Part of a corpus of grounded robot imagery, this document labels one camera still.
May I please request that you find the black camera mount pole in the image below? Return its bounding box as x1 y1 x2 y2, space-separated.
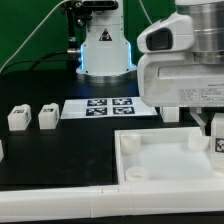
61 0 84 71

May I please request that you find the white part left edge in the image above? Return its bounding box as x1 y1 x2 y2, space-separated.
0 140 4 162

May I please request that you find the white sheet with tags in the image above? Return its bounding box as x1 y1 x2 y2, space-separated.
61 97 157 119

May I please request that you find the white square tabletop tray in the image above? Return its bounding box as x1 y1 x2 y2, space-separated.
115 127 224 184

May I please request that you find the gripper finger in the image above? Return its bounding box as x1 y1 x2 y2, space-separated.
190 107 208 136

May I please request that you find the black cable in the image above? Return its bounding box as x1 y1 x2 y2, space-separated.
0 49 83 78

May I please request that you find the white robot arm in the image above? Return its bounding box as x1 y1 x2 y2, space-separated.
77 0 224 108

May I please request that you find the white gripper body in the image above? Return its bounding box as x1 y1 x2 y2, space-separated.
137 13 224 107

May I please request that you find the white front obstacle bar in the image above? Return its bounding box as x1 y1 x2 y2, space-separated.
0 178 224 223

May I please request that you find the white cable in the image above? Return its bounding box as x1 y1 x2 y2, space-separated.
0 0 73 75

